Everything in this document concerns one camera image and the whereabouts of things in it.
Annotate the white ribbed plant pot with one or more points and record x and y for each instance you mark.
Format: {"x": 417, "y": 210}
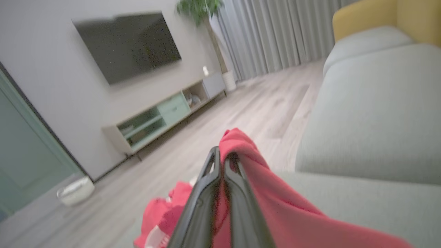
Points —
{"x": 229, "y": 81}

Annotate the small white figurine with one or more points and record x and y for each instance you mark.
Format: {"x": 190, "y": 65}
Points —
{"x": 205, "y": 71}

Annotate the white round basket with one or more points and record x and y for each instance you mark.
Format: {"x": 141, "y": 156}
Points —
{"x": 75, "y": 191}

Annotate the yellow sofa back cushion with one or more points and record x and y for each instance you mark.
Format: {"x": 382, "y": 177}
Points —
{"x": 365, "y": 17}
{"x": 420, "y": 20}

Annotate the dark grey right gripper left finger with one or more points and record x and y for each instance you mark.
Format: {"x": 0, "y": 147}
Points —
{"x": 201, "y": 210}

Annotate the red garment with white stripes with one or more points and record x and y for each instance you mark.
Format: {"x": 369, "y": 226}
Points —
{"x": 275, "y": 206}

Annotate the green framed door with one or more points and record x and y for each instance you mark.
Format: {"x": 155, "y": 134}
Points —
{"x": 27, "y": 151}

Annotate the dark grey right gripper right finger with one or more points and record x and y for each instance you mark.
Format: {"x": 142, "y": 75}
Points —
{"x": 244, "y": 220}

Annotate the beige and green TV cabinet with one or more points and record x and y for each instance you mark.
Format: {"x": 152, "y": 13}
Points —
{"x": 175, "y": 108}

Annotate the black wall television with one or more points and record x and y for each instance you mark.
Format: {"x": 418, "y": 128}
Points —
{"x": 127, "y": 48}

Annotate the grey sofa seat cushion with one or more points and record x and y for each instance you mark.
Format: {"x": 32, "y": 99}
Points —
{"x": 361, "y": 43}
{"x": 372, "y": 113}

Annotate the tall green indoor plant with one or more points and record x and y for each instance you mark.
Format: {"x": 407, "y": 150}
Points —
{"x": 198, "y": 8}

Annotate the grey item in cabinet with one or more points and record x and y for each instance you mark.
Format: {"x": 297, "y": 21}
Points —
{"x": 194, "y": 100}

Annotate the grey pleated curtain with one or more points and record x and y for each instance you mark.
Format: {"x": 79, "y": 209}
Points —
{"x": 275, "y": 31}

